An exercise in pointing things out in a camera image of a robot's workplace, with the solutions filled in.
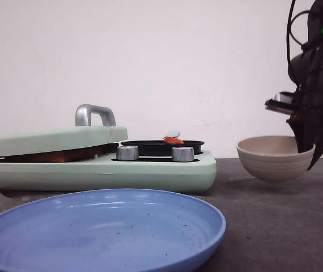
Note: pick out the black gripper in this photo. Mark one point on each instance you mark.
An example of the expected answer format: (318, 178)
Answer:
(306, 71)

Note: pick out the cream ribbed bowl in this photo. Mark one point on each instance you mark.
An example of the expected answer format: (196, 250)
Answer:
(274, 158)

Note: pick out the orange shrimp piece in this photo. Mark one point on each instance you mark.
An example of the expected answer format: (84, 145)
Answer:
(172, 140)

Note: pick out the white bread slice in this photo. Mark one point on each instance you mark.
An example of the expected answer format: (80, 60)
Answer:
(73, 155)

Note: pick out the mint breakfast maker lid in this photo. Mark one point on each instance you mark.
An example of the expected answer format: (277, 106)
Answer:
(94, 126)

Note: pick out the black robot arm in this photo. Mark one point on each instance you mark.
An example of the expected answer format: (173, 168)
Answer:
(314, 24)

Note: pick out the mint green breakfast maker base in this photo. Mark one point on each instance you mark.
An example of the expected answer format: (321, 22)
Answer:
(106, 172)

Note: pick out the right silver control knob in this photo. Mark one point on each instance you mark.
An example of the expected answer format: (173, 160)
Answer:
(182, 154)

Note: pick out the silver control knob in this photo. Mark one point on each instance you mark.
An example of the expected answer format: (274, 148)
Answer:
(127, 153)
(182, 154)

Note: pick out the left silver control knob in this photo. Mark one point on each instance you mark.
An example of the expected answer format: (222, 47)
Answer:
(127, 153)

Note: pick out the blue round plate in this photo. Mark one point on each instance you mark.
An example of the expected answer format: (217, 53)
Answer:
(110, 230)

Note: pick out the black frying pan green handle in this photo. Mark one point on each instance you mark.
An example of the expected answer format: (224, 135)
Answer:
(161, 148)

